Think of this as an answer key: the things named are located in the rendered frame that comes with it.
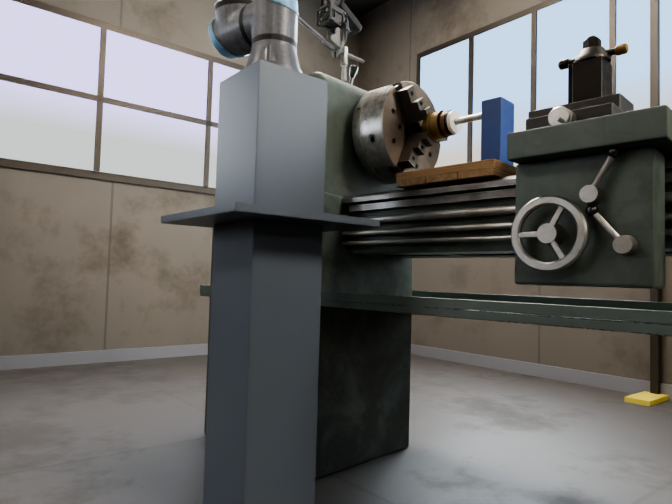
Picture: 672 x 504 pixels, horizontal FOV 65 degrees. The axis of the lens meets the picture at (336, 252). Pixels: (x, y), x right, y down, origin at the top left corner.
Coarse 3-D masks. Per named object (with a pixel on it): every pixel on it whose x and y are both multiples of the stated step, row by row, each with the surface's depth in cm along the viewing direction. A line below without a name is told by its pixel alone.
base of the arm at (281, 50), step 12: (264, 36) 129; (276, 36) 129; (252, 48) 131; (264, 48) 128; (276, 48) 128; (288, 48) 130; (252, 60) 128; (264, 60) 127; (276, 60) 127; (288, 60) 128; (300, 72) 131
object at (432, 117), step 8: (432, 112) 160; (440, 112) 158; (448, 112) 156; (424, 120) 161; (432, 120) 158; (440, 120) 156; (424, 128) 161; (432, 128) 158; (440, 128) 157; (432, 136) 160; (440, 136) 159; (448, 136) 161
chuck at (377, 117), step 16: (368, 96) 166; (384, 96) 159; (368, 112) 161; (384, 112) 157; (400, 112) 163; (368, 128) 160; (384, 128) 157; (400, 128) 163; (368, 144) 161; (384, 144) 157; (400, 144) 163; (368, 160) 165; (384, 160) 161; (432, 160) 175; (384, 176) 168
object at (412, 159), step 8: (408, 136) 165; (416, 136) 162; (424, 136) 160; (408, 144) 163; (416, 144) 160; (424, 144) 161; (432, 144) 161; (408, 152) 161; (416, 152) 162; (424, 152) 161; (400, 160) 161; (408, 160) 159; (416, 160) 162; (392, 168) 163; (400, 168) 163
